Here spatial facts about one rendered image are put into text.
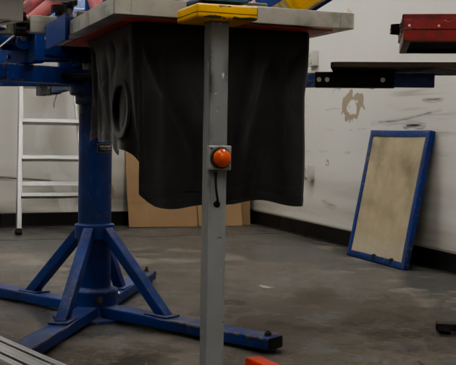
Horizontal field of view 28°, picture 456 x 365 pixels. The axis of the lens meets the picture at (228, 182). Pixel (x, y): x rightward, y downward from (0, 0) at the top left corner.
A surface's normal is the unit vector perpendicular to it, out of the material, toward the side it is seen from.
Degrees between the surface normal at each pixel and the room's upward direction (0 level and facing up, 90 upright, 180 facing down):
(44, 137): 90
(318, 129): 90
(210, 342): 90
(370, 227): 78
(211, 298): 90
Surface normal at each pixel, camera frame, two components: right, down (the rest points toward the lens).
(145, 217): 0.36, -0.20
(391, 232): -0.91, -0.21
